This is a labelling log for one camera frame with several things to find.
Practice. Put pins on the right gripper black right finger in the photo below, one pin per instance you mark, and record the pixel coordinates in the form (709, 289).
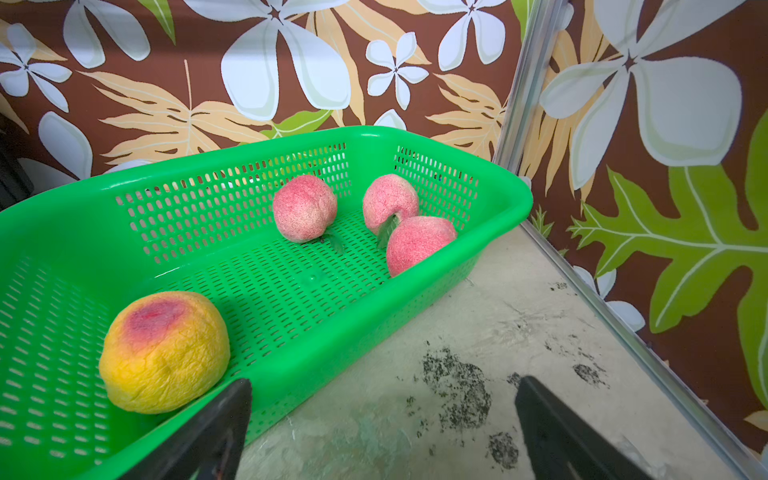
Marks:
(560, 444)

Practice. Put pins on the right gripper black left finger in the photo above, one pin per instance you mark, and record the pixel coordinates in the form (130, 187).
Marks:
(209, 445)

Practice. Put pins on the yellow peach with red spot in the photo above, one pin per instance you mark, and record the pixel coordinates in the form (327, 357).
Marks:
(163, 351)

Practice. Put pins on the pink peach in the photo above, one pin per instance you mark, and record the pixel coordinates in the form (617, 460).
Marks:
(416, 239)
(389, 195)
(304, 208)

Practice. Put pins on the aluminium frame post right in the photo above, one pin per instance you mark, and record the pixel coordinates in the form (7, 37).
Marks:
(544, 18)

